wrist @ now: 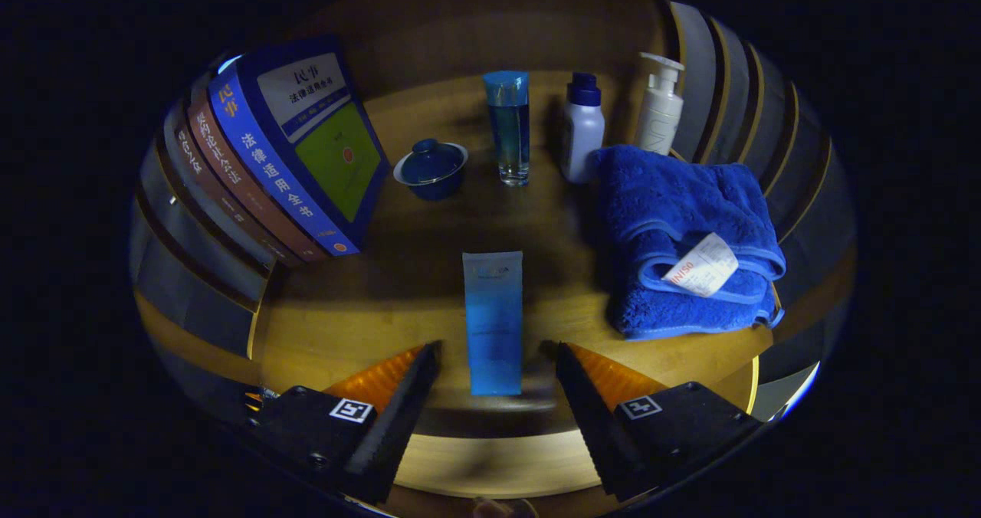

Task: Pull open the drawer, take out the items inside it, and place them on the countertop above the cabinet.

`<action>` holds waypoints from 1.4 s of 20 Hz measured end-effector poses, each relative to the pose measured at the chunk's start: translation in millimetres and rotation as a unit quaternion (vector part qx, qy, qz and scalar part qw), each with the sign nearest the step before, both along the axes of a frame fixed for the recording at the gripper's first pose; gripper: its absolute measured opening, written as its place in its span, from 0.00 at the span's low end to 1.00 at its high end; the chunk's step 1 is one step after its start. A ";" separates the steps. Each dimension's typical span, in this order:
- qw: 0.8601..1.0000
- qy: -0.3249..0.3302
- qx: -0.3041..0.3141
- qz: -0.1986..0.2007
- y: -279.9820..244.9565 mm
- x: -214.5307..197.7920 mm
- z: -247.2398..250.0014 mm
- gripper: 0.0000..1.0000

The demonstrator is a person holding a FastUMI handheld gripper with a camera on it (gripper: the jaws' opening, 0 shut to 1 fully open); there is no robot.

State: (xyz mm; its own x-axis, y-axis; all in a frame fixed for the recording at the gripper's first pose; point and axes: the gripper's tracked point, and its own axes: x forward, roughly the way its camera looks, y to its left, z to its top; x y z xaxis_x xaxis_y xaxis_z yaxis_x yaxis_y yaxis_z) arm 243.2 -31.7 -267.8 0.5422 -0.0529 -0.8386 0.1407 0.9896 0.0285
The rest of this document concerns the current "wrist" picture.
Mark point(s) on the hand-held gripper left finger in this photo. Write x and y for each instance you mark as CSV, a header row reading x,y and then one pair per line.
x,y
391,426

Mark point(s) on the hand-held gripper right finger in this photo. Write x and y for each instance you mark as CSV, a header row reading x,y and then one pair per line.
x,y
598,426

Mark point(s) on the light blue cosmetic tube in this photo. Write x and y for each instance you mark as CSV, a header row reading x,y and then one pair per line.
x,y
493,319

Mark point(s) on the wooden countertop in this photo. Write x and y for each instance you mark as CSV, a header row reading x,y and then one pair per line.
x,y
368,311

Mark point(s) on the wooden cabinet with slatted sides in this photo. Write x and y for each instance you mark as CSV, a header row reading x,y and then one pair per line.
x,y
475,27

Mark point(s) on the folded blue towel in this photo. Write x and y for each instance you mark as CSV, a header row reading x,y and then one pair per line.
x,y
667,196

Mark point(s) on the dark blue lidded teacup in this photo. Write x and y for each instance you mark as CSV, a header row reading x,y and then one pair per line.
x,y
431,167

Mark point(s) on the reddish brown book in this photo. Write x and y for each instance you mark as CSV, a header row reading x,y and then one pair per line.
x,y
245,188

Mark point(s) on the dark brown book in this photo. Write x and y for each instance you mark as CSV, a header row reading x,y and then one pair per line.
x,y
222,204

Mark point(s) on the thick blue book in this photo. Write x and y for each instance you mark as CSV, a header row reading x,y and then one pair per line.
x,y
329,150

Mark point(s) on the white bottle with blue cap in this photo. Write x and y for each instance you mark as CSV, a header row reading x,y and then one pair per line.
x,y
582,135

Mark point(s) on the clear blue glass bottle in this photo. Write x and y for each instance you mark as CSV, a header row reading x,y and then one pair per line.
x,y
507,127

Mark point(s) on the white pump bottle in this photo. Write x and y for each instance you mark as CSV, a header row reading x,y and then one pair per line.
x,y
659,116

